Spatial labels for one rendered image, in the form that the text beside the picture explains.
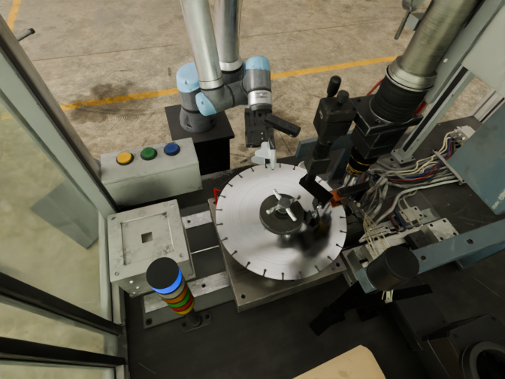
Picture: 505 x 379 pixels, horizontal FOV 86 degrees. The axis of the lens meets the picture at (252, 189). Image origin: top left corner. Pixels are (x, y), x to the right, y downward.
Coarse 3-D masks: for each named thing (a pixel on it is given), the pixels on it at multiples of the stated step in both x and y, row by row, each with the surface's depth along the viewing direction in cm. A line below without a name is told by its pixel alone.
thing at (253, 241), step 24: (264, 168) 77; (288, 168) 77; (240, 192) 72; (264, 192) 72; (288, 192) 73; (216, 216) 67; (240, 216) 68; (312, 216) 69; (336, 216) 69; (240, 240) 64; (264, 240) 64; (288, 240) 65; (312, 240) 65; (336, 240) 66; (240, 264) 61; (264, 264) 61; (288, 264) 62; (312, 264) 62
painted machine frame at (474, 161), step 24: (504, 120) 36; (480, 144) 40; (504, 144) 37; (456, 168) 44; (480, 168) 40; (504, 168) 37; (480, 192) 41; (504, 192) 38; (456, 240) 57; (480, 240) 57; (504, 240) 58; (384, 264) 45; (408, 264) 45; (432, 264) 53; (456, 264) 85; (384, 288) 49
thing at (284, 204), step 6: (276, 192) 66; (282, 198) 65; (294, 198) 66; (300, 198) 66; (282, 204) 64; (288, 204) 64; (270, 210) 63; (276, 210) 64; (282, 210) 65; (288, 210) 64; (294, 216) 63
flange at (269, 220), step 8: (264, 200) 70; (272, 200) 70; (264, 208) 68; (296, 208) 69; (264, 216) 67; (272, 216) 67; (280, 216) 66; (288, 216) 66; (296, 216) 67; (264, 224) 67; (272, 224) 66; (280, 224) 66; (288, 224) 66; (296, 224) 66; (280, 232) 65; (288, 232) 66
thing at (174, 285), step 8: (152, 264) 39; (160, 264) 39; (168, 264) 39; (176, 264) 39; (152, 272) 38; (160, 272) 38; (168, 272) 38; (176, 272) 38; (152, 280) 38; (160, 280) 38; (168, 280) 38; (176, 280) 38; (160, 288) 37; (168, 288) 38; (176, 288) 40
